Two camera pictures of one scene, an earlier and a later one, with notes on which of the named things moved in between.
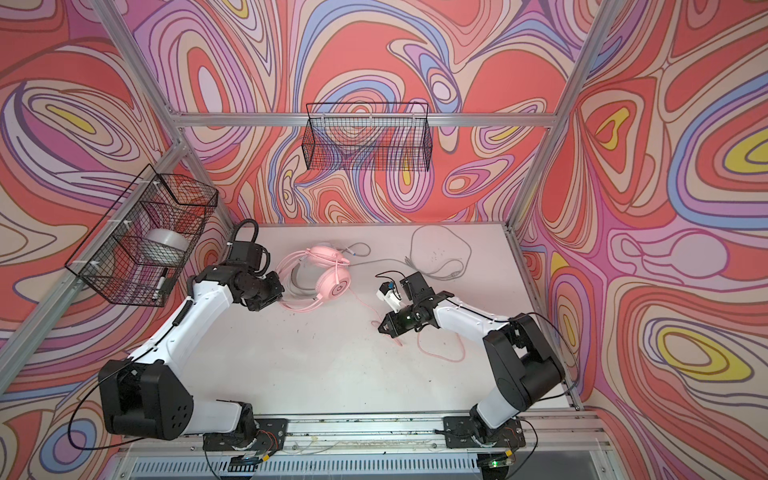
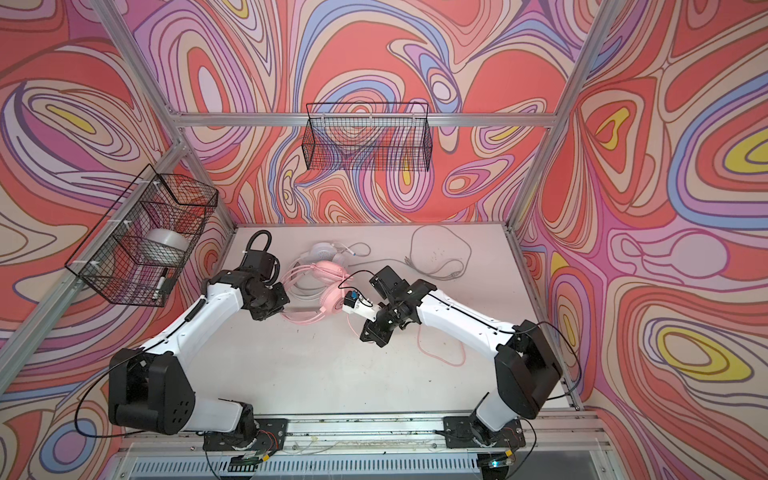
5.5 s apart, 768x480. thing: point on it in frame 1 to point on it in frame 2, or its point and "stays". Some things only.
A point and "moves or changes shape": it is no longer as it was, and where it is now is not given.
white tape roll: x=165 y=247 stays
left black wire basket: x=138 y=250 stays
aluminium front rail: x=553 y=434 stays
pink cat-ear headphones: x=308 y=277 moves or changes shape
